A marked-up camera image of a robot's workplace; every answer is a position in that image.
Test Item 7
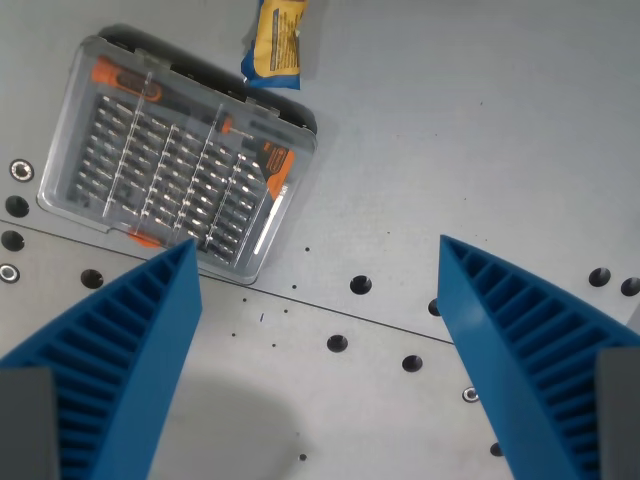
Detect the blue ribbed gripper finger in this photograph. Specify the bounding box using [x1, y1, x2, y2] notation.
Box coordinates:
[0, 237, 204, 480]
[437, 234, 640, 480]

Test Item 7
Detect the blue and yellow snack bag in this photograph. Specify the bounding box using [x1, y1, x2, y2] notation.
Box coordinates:
[240, 0, 310, 91]

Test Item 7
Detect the clear screwdriver bit set case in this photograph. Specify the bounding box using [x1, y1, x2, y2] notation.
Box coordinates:
[37, 30, 320, 286]

